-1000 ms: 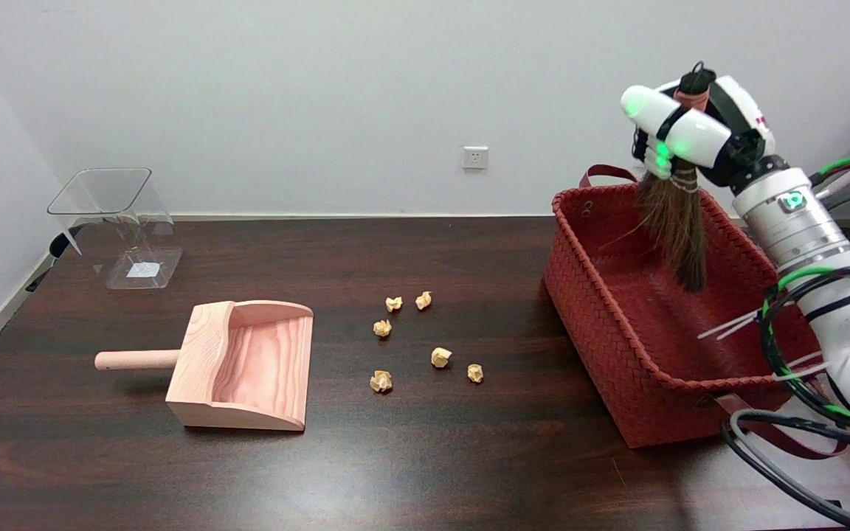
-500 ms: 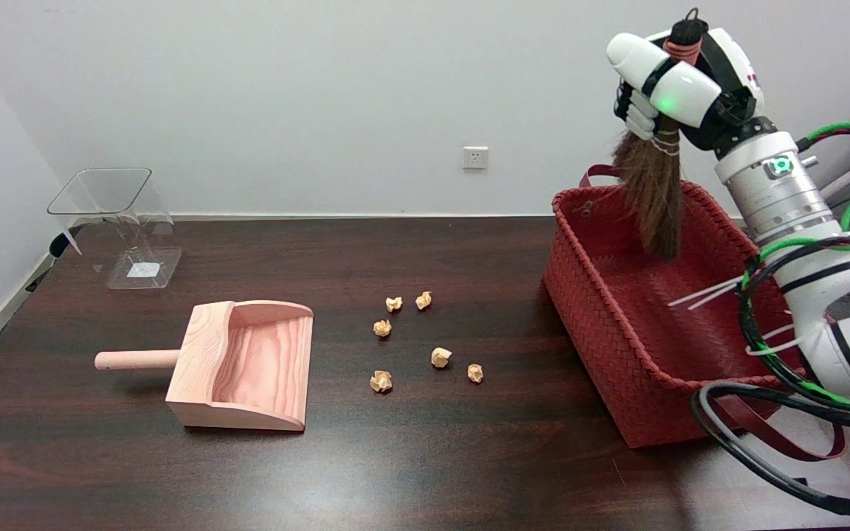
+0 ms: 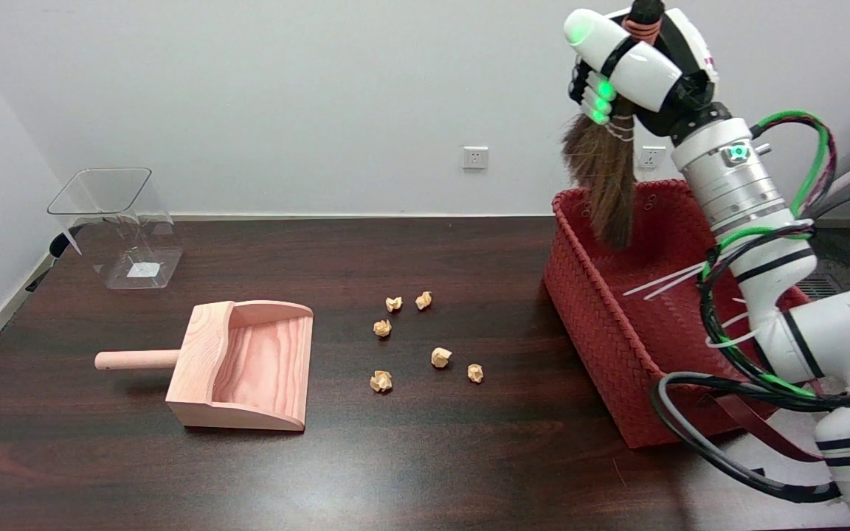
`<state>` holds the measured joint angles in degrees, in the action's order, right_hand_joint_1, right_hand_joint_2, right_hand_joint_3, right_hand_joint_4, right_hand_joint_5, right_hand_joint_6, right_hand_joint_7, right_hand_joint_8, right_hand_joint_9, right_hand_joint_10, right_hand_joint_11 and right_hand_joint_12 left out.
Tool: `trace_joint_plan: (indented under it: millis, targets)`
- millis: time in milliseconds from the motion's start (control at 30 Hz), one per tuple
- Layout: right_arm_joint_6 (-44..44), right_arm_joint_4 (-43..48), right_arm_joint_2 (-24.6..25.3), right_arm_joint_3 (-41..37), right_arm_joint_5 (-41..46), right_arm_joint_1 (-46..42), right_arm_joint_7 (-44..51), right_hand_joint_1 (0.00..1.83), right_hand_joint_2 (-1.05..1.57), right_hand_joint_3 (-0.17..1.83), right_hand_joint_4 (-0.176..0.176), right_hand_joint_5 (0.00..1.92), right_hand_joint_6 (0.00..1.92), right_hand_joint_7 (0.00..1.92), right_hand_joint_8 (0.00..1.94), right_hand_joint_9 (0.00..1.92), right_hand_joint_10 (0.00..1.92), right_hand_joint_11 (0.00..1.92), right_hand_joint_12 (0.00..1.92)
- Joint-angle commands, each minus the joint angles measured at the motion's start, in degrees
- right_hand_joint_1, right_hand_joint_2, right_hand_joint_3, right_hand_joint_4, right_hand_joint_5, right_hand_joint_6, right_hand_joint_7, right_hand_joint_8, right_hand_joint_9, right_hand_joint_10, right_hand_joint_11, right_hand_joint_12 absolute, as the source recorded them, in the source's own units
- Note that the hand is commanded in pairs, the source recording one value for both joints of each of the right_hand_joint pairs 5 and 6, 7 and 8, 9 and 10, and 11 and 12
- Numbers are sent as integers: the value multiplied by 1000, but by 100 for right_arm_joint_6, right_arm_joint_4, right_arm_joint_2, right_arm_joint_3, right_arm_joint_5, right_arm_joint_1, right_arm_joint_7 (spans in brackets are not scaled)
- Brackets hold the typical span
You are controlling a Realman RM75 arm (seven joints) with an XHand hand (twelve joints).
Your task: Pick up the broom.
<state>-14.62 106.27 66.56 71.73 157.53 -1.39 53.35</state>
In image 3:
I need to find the red woven basket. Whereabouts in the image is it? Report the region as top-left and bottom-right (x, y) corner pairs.
(543, 179), (824, 449)

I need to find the wooden dustpan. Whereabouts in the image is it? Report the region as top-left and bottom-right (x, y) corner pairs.
(94, 299), (314, 432)

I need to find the small brown straw broom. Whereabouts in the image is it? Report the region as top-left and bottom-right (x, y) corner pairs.
(561, 0), (666, 250)

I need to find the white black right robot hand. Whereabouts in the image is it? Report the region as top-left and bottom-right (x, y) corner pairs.
(563, 4), (732, 139)

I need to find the black green robot cable bundle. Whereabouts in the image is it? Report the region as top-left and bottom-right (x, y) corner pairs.
(650, 110), (850, 504)

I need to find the clear plastic container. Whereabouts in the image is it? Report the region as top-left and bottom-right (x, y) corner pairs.
(46, 167), (184, 291)

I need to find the black clamp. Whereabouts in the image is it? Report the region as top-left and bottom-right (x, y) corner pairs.
(24, 225), (90, 293)

